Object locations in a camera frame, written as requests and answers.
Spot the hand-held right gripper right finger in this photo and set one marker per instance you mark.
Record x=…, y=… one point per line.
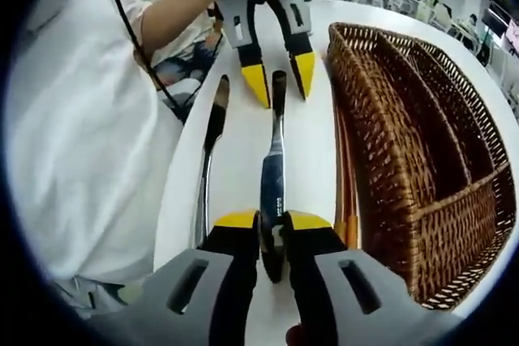
x=365, y=301

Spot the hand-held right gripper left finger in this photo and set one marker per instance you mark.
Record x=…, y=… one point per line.
x=182, y=297

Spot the stainless steel knife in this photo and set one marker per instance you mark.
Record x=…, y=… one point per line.
x=219, y=107
x=272, y=184

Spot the brown wicker storage tray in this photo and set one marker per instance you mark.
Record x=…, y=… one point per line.
x=385, y=139

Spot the person's right hand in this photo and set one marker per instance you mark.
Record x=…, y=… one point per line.
x=295, y=336

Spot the group of white office chairs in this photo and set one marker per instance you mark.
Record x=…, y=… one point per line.
x=458, y=26

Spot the operator in white shirt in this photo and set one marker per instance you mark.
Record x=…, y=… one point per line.
x=81, y=139

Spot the pink hanging sign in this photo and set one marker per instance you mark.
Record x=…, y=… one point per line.
x=514, y=36

